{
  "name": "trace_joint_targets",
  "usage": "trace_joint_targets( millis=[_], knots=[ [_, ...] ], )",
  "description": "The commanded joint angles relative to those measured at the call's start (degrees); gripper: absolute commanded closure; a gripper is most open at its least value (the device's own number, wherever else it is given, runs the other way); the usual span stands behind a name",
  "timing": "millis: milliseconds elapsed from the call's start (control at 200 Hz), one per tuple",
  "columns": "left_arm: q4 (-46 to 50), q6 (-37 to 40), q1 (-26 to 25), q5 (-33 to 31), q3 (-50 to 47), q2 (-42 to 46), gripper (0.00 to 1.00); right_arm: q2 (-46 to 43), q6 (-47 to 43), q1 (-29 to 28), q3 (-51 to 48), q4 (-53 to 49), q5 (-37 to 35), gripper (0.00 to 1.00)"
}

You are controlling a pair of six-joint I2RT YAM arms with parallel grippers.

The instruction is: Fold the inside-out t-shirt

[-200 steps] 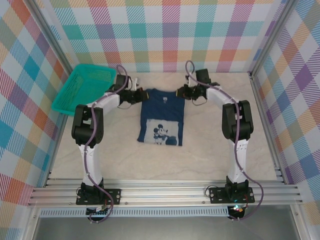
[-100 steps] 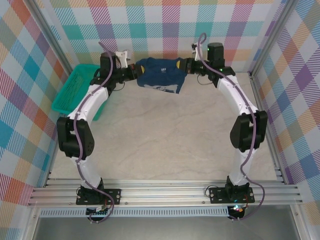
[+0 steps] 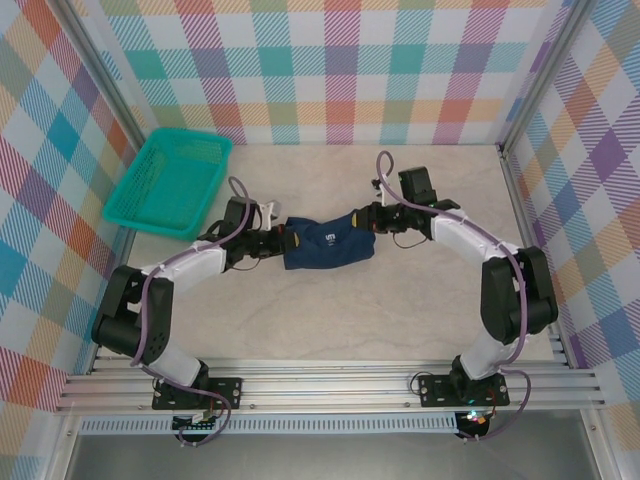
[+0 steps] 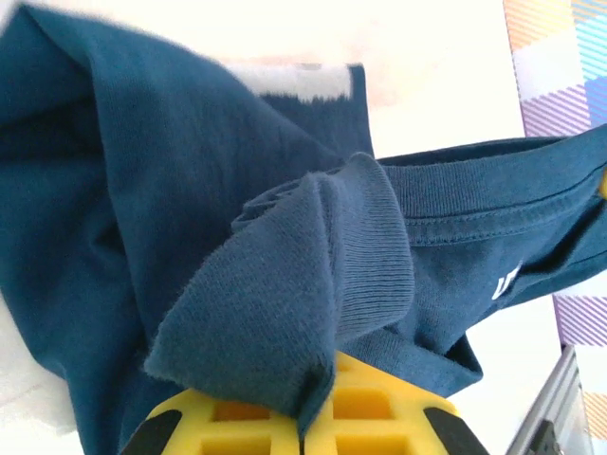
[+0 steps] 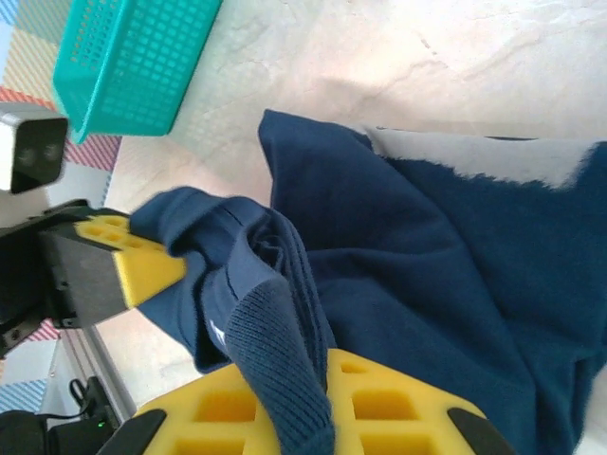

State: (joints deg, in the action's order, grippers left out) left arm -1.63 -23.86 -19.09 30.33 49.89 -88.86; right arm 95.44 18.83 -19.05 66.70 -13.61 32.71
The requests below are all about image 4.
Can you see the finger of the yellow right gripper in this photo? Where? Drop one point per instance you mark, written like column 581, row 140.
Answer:
column 603, row 185

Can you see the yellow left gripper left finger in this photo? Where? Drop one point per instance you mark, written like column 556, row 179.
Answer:
column 199, row 431

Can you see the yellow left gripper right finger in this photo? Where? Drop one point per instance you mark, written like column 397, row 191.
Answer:
column 393, row 422

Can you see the dark blue t-shirt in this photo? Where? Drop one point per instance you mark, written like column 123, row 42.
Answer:
column 189, row 213

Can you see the aluminium floor rail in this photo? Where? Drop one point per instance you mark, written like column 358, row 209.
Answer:
column 555, row 403

